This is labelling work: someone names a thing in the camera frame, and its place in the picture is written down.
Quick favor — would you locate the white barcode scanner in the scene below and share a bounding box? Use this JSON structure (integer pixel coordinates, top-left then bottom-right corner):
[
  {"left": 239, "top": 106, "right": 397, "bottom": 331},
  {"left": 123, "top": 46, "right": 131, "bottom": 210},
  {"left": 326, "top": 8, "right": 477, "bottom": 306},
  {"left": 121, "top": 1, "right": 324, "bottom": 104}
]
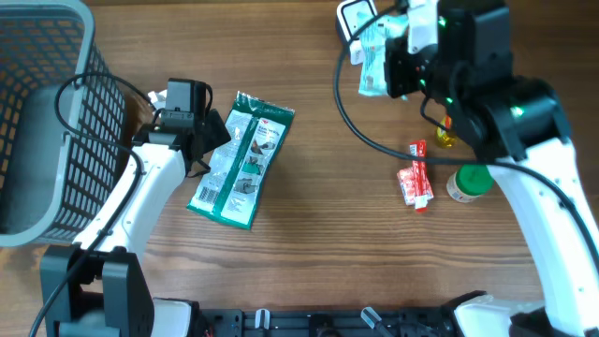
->
[{"left": 336, "top": 0, "right": 377, "bottom": 66}]

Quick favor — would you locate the black camera cable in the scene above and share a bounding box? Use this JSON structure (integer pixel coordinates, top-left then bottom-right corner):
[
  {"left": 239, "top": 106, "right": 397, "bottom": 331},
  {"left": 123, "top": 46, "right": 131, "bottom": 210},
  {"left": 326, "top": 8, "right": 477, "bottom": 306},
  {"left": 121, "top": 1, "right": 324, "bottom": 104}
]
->
[
  {"left": 332, "top": 0, "right": 599, "bottom": 272},
  {"left": 27, "top": 70, "right": 158, "bottom": 337}
]

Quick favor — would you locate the green 3M gloves package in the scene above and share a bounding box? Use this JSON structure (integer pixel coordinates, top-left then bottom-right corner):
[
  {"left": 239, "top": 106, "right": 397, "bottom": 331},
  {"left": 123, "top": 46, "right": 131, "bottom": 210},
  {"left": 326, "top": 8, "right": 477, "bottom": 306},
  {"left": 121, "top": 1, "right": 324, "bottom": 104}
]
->
[{"left": 187, "top": 92, "right": 295, "bottom": 230}]

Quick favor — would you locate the red snack stick wrapper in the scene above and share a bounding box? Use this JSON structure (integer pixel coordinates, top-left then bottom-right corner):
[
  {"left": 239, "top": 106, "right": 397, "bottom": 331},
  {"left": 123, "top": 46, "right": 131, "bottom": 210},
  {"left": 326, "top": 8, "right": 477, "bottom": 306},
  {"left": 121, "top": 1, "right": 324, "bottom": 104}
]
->
[{"left": 409, "top": 139, "right": 433, "bottom": 213}]

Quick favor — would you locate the grey plastic mesh basket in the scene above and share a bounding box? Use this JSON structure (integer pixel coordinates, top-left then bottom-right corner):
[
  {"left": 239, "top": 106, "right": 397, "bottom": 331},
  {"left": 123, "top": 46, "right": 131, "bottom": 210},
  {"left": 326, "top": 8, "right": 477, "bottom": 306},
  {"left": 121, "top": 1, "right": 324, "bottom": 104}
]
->
[{"left": 1, "top": 1, "right": 126, "bottom": 247}]

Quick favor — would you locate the right black camera cable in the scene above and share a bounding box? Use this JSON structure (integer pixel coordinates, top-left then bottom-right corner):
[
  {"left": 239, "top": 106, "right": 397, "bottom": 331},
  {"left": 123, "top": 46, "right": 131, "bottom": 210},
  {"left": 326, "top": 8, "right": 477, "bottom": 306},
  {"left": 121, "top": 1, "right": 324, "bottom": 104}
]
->
[{"left": 332, "top": 0, "right": 599, "bottom": 272}]

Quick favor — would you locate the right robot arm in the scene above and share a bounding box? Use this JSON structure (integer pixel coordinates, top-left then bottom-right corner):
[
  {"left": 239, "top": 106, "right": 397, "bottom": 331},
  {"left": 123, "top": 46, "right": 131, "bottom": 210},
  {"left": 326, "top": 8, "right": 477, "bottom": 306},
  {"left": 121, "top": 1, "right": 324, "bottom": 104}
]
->
[{"left": 386, "top": 1, "right": 598, "bottom": 336}]

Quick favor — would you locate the red tissue pack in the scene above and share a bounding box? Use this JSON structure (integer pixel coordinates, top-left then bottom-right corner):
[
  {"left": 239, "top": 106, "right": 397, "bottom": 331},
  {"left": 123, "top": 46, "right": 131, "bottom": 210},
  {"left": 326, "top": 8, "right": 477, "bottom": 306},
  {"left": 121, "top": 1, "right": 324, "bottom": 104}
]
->
[{"left": 397, "top": 168, "right": 416, "bottom": 206}]

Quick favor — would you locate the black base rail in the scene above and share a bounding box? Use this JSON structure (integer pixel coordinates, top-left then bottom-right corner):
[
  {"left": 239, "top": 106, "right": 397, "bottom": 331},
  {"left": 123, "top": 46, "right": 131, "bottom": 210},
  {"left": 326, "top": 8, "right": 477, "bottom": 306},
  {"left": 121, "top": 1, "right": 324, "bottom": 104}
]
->
[{"left": 191, "top": 307, "right": 459, "bottom": 337}]

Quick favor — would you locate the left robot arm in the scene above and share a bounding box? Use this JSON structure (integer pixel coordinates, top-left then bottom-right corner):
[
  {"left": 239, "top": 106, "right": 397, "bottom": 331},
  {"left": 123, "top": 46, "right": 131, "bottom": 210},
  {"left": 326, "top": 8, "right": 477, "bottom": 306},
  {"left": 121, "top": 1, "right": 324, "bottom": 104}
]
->
[{"left": 29, "top": 79, "right": 230, "bottom": 336}]

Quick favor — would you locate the mint green sachet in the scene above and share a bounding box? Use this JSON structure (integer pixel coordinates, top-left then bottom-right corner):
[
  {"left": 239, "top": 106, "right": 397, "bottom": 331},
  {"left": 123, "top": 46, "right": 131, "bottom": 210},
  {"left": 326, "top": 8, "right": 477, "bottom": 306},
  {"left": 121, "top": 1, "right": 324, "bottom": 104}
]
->
[{"left": 358, "top": 15, "right": 408, "bottom": 96}]

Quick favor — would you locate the yellow Vim dish soap bottle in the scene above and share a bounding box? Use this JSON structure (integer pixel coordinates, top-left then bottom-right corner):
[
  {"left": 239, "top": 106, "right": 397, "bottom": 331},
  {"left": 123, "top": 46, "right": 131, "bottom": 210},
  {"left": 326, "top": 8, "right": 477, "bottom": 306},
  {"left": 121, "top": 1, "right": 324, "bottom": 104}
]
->
[{"left": 435, "top": 115, "right": 458, "bottom": 149}]

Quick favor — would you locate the left black camera cable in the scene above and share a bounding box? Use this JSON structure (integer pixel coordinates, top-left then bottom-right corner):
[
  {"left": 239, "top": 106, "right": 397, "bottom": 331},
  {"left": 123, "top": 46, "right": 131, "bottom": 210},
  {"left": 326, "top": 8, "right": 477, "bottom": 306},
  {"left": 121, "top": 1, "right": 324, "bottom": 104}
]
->
[{"left": 27, "top": 70, "right": 158, "bottom": 337}]

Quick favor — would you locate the green lid white jar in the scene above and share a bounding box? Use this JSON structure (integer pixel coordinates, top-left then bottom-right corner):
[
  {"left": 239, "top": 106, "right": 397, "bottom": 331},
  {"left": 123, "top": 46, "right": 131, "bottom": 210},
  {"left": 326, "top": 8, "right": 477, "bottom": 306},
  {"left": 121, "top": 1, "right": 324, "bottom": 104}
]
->
[{"left": 446, "top": 165, "right": 494, "bottom": 203}]

